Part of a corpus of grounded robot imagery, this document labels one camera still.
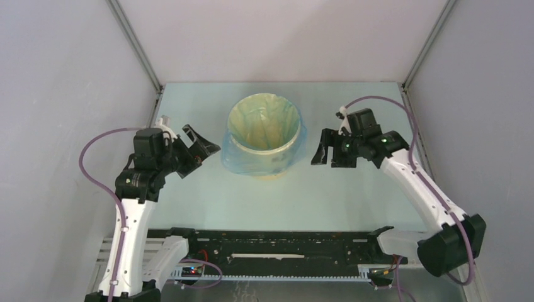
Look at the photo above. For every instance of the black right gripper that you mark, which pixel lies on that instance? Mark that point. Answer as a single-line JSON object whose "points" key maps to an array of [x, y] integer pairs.
{"points": [[327, 139]]}

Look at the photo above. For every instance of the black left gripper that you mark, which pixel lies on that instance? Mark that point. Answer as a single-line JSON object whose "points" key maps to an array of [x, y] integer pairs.
{"points": [[201, 149]]}

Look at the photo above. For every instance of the blue plastic trash bag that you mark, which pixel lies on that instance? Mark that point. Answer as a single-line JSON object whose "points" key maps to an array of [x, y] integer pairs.
{"points": [[263, 146]]}

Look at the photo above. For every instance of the yellow capybara trash bin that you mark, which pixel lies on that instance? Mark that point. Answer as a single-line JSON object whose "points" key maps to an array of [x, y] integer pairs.
{"points": [[271, 171]]}

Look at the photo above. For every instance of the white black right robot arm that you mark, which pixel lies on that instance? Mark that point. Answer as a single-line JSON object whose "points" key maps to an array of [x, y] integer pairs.
{"points": [[452, 237]]}

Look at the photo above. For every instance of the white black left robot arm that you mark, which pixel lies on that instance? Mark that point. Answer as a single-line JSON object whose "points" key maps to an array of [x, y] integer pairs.
{"points": [[135, 195]]}

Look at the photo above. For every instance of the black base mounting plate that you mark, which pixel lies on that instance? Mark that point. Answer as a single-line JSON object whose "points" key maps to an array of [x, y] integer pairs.
{"points": [[262, 253]]}

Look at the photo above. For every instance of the small electronics board with LEDs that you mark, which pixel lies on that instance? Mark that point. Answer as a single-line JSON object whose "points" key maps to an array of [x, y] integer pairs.
{"points": [[190, 271]]}

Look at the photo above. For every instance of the white cable duct rail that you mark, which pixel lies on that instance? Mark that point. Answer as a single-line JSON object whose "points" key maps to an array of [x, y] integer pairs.
{"points": [[176, 275]]}

